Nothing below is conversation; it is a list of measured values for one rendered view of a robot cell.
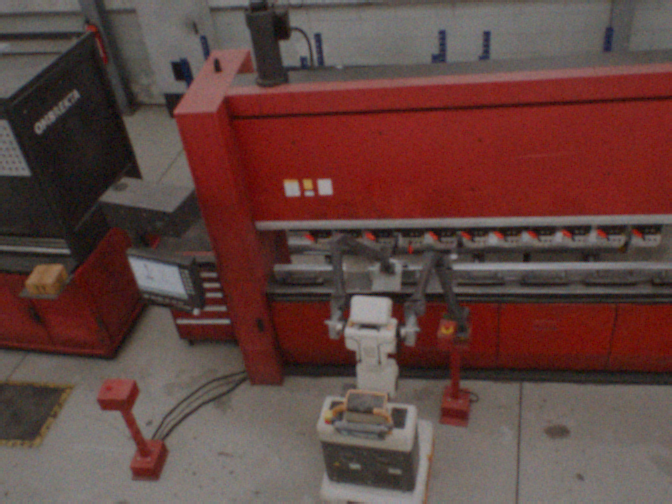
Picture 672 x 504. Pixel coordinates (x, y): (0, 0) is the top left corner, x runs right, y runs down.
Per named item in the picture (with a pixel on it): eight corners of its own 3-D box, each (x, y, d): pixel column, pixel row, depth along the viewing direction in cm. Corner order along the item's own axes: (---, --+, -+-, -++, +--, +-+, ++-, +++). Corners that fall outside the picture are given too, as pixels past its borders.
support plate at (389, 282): (371, 291, 453) (371, 290, 453) (375, 265, 473) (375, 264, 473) (399, 291, 450) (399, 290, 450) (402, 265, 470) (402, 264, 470)
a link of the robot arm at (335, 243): (323, 235, 410) (336, 234, 404) (337, 234, 421) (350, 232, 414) (330, 311, 412) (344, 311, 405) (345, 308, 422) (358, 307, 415)
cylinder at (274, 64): (252, 88, 405) (235, 6, 375) (261, 70, 424) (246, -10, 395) (309, 86, 399) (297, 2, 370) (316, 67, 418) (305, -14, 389)
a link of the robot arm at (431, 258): (422, 246, 419) (436, 245, 412) (434, 259, 427) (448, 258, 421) (401, 311, 400) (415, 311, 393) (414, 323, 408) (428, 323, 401)
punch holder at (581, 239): (563, 246, 440) (565, 225, 430) (561, 238, 446) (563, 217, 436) (588, 246, 437) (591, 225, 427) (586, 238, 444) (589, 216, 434)
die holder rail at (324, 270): (275, 280, 492) (273, 269, 486) (277, 274, 497) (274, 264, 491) (346, 280, 483) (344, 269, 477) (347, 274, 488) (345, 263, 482)
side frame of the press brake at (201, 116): (250, 386, 535) (172, 112, 392) (272, 309, 600) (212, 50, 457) (282, 387, 530) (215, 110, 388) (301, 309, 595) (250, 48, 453)
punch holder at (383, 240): (371, 248, 461) (369, 228, 451) (372, 240, 467) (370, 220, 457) (394, 248, 458) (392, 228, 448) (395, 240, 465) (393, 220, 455)
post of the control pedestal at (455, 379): (451, 399, 488) (450, 344, 454) (452, 393, 492) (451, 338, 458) (459, 400, 486) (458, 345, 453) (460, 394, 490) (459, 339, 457)
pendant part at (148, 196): (139, 309, 449) (96, 199, 397) (161, 285, 466) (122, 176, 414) (207, 324, 431) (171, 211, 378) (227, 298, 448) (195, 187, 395)
